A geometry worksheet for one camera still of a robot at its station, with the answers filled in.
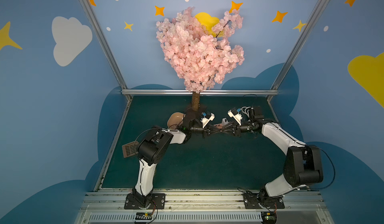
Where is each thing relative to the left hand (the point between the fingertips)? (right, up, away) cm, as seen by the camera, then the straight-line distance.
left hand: (221, 128), depth 85 cm
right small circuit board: (+21, -43, -12) cm, 50 cm away
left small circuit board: (-41, -42, -12) cm, 60 cm away
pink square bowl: (-29, +4, +16) cm, 33 cm away
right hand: (+2, 0, -1) cm, 3 cm away
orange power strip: (+5, +3, +12) cm, 14 cm away
